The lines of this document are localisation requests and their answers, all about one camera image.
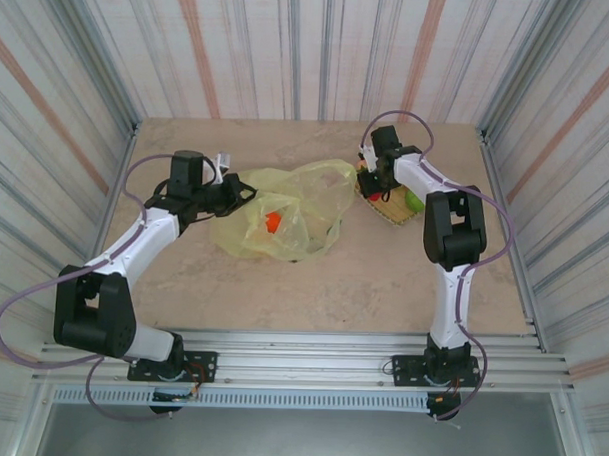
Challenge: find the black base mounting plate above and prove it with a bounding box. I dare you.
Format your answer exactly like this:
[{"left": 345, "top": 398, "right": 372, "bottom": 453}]
[
  {"left": 127, "top": 348, "right": 219, "bottom": 385},
  {"left": 389, "top": 353, "right": 483, "bottom": 390}
]

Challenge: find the aluminium rail beam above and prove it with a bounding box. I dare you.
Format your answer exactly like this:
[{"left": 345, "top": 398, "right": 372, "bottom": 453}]
[{"left": 31, "top": 321, "right": 580, "bottom": 402}]

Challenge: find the grey slotted cable duct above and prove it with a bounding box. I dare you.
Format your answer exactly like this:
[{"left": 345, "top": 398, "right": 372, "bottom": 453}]
[{"left": 50, "top": 381, "right": 430, "bottom": 416}]

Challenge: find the woven bamboo tray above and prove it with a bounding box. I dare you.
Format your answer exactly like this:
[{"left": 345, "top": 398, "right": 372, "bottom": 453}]
[{"left": 353, "top": 182, "right": 428, "bottom": 228}]

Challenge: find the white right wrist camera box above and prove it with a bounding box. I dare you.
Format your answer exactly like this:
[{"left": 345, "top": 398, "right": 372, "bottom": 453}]
[{"left": 357, "top": 144, "right": 377, "bottom": 172}]

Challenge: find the yellow translucent plastic bag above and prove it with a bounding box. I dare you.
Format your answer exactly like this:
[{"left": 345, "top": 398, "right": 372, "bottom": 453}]
[{"left": 207, "top": 154, "right": 360, "bottom": 265}]

